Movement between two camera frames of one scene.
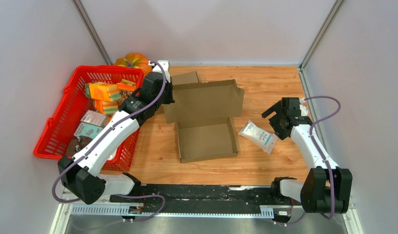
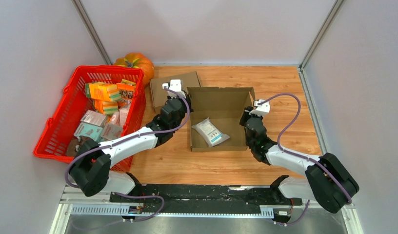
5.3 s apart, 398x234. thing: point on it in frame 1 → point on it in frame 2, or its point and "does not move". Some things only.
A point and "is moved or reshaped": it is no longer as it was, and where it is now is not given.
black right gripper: (280, 132) → (246, 115)
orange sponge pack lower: (109, 108) does not move
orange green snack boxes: (103, 90) does not move
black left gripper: (169, 100) → (182, 100)
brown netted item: (76, 143) does not move
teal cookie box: (88, 130) does not move
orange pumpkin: (136, 60) does not move
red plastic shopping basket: (63, 121) does not move
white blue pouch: (263, 139) is moved or reshaped
